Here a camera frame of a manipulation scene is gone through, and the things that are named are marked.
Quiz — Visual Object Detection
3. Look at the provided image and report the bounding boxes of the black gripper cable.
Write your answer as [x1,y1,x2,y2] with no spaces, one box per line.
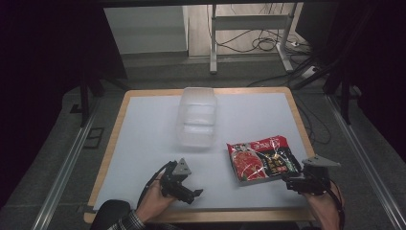
[327,179,347,230]
[136,160,177,209]

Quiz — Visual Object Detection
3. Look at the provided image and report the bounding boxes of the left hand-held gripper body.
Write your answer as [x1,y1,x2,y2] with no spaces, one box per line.
[159,157,192,197]

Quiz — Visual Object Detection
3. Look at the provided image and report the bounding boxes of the aluminium floor rail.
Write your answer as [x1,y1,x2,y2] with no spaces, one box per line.
[30,99,101,230]
[325,94,406,230]

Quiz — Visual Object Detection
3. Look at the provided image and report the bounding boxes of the thin black floor cable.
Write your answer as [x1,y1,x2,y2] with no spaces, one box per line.
[295,94,332,146]

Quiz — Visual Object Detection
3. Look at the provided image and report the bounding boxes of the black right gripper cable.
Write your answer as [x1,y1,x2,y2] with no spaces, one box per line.
[327,179,347,230]

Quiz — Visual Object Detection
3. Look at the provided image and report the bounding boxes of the red instant noodle packet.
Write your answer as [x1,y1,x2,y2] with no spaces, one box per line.
[226,135,303,187]

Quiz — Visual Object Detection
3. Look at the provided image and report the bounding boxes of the clear plastic storage box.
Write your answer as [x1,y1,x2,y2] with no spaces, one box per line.
[175,86,219,150]

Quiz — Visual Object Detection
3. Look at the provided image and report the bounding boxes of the person's left hand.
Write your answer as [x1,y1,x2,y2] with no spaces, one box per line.
[135,179,177,224]

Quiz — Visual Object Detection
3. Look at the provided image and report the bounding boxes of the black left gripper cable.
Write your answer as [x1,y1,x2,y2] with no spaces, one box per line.
[136,160,177,209]

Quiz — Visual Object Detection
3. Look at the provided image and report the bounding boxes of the person's right hand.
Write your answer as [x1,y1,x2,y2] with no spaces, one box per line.
[303,182,345,230]

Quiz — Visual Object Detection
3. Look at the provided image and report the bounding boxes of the white metal table frame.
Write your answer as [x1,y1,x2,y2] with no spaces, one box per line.
[208,2,299,76]

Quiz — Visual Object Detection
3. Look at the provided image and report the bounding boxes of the white power strip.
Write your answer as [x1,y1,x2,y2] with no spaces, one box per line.
[301,65,318,80]

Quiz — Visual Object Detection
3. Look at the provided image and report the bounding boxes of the tangled black floor cables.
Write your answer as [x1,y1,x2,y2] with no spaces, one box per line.
[215,28,311,55]

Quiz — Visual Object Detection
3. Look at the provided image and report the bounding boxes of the grey board panel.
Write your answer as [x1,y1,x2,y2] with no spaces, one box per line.
[102,5,190,56]

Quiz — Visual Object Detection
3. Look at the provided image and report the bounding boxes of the black metal stand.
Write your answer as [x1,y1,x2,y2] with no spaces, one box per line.
[70,71,128,128]
[290,57,363,127]

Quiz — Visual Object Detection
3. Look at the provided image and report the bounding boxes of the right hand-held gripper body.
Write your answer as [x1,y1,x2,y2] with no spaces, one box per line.
[299,154,342,196]

